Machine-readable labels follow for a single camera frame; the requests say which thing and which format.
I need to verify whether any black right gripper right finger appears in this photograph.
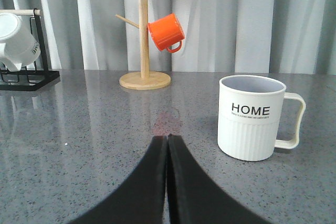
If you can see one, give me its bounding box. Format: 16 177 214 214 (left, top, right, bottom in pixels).
167 134 268 223

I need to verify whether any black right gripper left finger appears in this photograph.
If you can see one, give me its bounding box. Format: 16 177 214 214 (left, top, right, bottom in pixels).
71 136 168 223

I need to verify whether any white HOME mug on table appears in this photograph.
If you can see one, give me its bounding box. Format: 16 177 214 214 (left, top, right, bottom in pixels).
217 75 306 162

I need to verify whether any wooden mug tree stand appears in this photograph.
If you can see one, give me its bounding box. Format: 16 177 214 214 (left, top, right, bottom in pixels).
116 0 171 90

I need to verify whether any orange enamel mug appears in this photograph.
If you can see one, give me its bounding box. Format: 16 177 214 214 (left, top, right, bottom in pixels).
148 13 185 54

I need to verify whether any white ribbed hanging mug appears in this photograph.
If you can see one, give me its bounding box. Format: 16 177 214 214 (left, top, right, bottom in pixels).
1 13 40 72

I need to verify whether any black wire mug rack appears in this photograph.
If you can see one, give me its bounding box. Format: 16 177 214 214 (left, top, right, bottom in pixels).
1 8 60 91

